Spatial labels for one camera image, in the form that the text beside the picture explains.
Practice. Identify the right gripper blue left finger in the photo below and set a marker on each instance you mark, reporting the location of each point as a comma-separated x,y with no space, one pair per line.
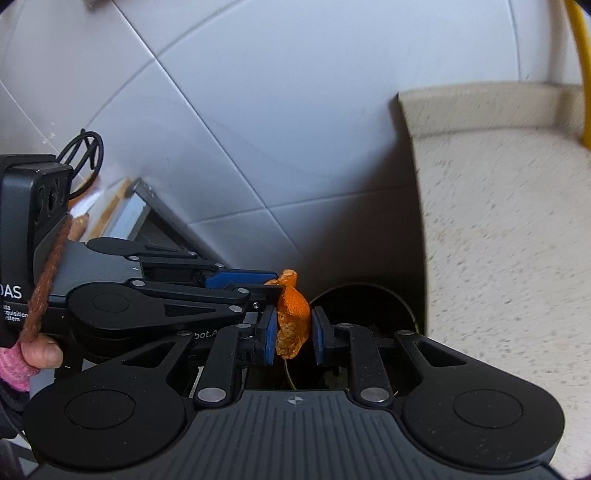
266,332

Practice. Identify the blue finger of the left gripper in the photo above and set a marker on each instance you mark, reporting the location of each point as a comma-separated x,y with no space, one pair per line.
151,305
223,278

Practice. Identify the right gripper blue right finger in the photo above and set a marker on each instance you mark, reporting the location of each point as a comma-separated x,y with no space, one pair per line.
322,333

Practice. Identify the large orange peel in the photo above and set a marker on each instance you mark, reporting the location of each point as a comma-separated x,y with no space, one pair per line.
293,315

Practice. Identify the black trash bin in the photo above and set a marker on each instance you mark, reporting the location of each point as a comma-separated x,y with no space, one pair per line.
383,304

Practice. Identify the left hand pink sleeve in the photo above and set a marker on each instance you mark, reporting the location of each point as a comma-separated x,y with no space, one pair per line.
42,353

